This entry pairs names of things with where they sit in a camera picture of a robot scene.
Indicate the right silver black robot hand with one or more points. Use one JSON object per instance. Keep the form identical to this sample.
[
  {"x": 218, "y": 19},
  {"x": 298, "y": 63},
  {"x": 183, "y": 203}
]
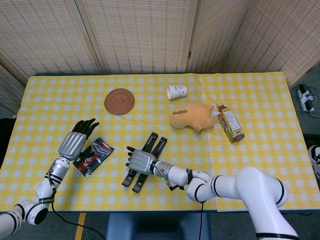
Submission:
[{"x": 142, "y": 161}]

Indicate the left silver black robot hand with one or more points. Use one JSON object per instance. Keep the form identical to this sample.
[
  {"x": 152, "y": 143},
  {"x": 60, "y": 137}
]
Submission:
[{"x": 72, "y": 145}]

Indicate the black folding laptop stand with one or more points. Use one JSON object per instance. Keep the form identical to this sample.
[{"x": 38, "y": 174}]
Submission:
[{"x": 160, "y": 146}]

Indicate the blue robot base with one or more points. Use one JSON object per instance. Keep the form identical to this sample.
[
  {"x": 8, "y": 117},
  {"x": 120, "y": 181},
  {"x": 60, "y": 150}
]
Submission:
[{"x": 157, "y": 226}]

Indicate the black red printed box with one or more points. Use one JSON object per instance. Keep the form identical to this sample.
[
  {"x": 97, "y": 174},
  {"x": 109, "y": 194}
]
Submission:
[{"x": 97, "y": 155}]

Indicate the round brown woven coaster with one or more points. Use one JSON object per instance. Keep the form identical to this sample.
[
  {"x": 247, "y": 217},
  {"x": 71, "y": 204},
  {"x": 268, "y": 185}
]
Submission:
[{"x": 119, "y": 101}]

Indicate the orange plush toy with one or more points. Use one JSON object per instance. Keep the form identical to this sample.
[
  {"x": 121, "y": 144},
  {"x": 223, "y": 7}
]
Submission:
[{"x": 190, "y": 117}]

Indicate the white paper cup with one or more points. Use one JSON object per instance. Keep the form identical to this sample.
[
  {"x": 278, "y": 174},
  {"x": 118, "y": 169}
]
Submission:
[{"x": 177, "y": 92}]

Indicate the tea bottle with green label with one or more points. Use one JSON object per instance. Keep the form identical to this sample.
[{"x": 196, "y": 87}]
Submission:
[{"x": 231, "y": 125}]

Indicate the yellow white checkered tablecloth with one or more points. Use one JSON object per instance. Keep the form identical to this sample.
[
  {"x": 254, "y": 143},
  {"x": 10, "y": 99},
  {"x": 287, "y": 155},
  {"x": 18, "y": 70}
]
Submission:
[{"x": 250, "y": 150}]

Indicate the woven folding screen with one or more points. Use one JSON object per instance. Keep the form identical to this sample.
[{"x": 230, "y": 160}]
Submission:
[{"x": 140, "y": 32}]

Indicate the white black shoe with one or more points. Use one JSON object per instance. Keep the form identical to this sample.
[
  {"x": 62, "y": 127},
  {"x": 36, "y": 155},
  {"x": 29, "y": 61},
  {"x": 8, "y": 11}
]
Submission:
[{"x": 315, "y": 160}]

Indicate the white power strip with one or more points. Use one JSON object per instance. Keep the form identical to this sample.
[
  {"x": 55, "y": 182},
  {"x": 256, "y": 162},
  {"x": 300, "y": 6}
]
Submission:
[{"x": 306, "y": 98}]

